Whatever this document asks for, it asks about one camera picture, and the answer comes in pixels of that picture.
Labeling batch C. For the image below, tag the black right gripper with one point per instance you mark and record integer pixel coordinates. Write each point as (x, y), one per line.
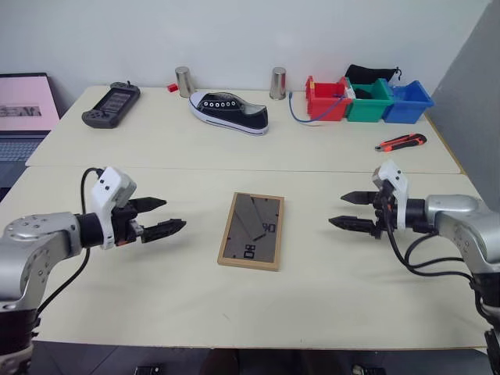
(378, 213)

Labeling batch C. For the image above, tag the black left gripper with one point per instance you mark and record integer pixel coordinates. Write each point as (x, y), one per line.
(123, 227)

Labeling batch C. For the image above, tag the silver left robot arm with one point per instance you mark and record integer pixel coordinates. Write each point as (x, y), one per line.
(43, 238)

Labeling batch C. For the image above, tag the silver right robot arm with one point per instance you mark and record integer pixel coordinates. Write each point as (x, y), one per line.
(457, 218)

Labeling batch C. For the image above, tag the orange and black utility knife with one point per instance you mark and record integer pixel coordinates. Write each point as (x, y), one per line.
(402, 141)

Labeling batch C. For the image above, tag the green plastic bin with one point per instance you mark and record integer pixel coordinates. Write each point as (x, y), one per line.
(369, 105)

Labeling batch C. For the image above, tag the red plastic bin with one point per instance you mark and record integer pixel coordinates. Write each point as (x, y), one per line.
(326, 103)

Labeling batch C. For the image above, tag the blue plastic bin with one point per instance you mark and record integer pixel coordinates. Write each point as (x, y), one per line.
(408, 103)

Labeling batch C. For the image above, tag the dark grey handheld game console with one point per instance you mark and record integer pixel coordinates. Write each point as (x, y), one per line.
(111, 105)

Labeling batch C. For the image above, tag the black and white sneaker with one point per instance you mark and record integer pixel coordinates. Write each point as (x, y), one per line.
(230, 113)

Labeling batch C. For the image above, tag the small red block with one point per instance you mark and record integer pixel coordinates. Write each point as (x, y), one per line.
(172, 87)

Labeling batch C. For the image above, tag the silver metal cup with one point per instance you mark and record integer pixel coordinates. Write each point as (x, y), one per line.
(278, 84)
(183, 82)

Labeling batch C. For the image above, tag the laptop with pink screen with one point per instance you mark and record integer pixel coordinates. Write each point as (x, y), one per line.
(21, 113)

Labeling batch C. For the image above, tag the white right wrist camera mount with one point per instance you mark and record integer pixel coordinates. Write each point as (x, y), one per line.
(394, 176)

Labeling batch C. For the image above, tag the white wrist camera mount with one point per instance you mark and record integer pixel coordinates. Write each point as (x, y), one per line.
(394, 176)
(105, 191)

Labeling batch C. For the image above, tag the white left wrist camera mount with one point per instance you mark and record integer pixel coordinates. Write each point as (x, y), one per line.
(105, 191)

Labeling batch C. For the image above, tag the wooden picture frame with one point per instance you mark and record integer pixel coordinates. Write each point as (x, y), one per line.
(252, 230)

